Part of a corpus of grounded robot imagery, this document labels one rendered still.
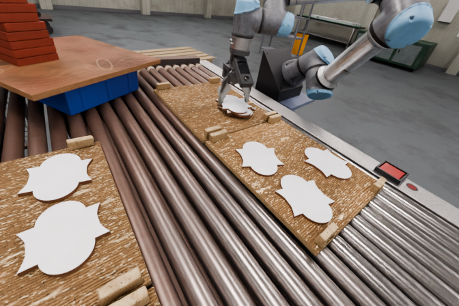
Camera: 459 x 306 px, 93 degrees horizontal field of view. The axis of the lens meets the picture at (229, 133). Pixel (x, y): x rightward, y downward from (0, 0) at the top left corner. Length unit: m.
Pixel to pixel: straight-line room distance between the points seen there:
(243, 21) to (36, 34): 0.66
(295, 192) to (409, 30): 0.58
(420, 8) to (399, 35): 0.08
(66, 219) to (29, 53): 0.61
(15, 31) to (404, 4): 1.14
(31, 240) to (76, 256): 0.08
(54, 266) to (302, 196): 0.49
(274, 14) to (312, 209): 0.58
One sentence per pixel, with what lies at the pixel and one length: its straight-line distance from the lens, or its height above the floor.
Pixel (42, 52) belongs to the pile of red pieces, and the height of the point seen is 1.07.
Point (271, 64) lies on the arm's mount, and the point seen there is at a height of 1.04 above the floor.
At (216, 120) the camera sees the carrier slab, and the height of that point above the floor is 0.94.
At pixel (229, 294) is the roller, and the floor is 0.92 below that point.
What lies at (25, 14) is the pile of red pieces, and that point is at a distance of 0.97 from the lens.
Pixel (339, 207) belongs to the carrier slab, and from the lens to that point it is 0.62.
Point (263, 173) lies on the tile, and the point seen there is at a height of 0.94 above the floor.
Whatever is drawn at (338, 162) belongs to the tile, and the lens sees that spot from 0.75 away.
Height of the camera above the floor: 1.33
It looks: 33 degrees down
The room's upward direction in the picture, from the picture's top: 10 degrees clockwise
